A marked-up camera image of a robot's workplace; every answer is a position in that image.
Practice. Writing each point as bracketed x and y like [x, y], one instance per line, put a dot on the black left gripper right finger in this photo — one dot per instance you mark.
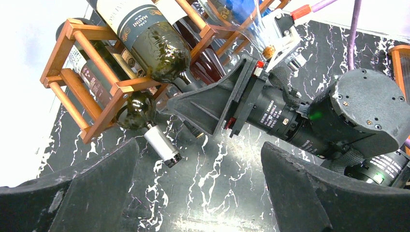
[309, 198]

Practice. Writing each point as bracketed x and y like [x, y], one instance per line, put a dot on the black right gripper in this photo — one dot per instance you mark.
[247, 94]

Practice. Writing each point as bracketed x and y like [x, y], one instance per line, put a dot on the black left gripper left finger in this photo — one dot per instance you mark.
[86, 197]

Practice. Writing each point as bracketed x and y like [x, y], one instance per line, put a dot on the clear glass corked bottle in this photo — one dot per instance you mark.
[244, 16]

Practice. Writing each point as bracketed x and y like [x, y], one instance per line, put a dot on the dark green wine bottle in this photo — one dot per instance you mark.
[152, 41]

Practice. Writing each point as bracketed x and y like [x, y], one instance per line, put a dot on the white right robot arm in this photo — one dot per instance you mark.
[358, 124]

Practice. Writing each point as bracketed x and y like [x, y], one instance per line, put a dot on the gold-capped red wine bottle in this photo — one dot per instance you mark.
[199, 35]

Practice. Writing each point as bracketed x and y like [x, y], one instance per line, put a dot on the silver-capped dark wine bottle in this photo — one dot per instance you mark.
[138, 112]

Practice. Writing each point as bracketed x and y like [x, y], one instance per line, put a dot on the brown wooden wine rack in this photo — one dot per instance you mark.
[90, 115]

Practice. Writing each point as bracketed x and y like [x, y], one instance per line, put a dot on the orange wooden display shelf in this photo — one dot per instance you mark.
[400, 56]

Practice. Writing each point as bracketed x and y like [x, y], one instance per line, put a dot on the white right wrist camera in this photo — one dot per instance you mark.
[277, 39]

